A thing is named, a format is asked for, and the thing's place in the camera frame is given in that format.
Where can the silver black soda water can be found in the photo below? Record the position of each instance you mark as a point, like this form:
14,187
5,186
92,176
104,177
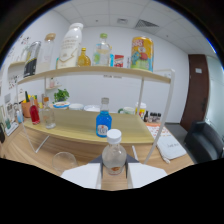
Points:
31,60

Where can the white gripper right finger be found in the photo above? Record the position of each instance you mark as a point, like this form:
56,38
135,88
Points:
146,173

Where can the small red white box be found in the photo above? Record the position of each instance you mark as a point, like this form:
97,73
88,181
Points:
119,61

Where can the orange pot with utensils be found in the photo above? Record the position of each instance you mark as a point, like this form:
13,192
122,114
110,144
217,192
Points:
26,108

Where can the green potted plant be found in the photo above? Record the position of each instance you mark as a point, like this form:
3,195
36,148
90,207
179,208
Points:
61,95

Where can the white bottle blue base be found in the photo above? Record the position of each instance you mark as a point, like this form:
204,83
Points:
19,117

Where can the yellow orange printed can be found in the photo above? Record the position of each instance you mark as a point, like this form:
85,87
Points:
142,55

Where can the white cup orange print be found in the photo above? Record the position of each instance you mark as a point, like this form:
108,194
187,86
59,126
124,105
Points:
140,110

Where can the green mug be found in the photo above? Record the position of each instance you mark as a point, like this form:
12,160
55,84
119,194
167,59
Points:
127,110

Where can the clear bottle green cap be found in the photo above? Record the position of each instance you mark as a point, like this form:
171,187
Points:
102,51

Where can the white notebook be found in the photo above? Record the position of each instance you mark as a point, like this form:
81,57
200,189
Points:
171,146

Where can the red liquid bottle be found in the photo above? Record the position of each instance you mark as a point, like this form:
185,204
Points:
34,115

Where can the orange patterned mat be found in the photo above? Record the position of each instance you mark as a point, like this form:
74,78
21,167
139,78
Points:
156,128

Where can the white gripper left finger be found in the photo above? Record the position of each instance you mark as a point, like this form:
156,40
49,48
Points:
81,175

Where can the clear rum bottle red label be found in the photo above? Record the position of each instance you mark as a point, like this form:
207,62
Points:
114,155

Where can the large white bottle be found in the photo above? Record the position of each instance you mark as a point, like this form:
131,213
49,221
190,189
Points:
70,46

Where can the black chair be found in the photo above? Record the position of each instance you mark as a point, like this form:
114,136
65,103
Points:
204,141

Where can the clear glass tumbler with ice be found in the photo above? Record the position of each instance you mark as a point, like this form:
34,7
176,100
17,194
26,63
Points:
64,161

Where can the blue liquid bottle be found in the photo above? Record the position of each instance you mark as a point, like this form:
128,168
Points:
104,125

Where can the white pen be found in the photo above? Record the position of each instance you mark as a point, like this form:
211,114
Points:
135,152

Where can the white bowl blue rim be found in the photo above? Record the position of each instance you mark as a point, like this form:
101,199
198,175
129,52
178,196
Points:
61,105

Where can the tall glass bottle cork lid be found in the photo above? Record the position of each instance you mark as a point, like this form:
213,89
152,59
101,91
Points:
46,53

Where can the amber liquid bottle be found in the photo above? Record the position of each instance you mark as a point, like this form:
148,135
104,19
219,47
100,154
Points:
84,59

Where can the white frame wooden shelf rack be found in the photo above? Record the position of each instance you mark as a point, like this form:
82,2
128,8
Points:
83,128

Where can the brown door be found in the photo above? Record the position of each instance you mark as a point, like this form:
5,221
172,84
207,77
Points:
196,93

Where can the clear bottle brown cap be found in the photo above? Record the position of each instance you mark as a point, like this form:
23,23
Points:
49,118

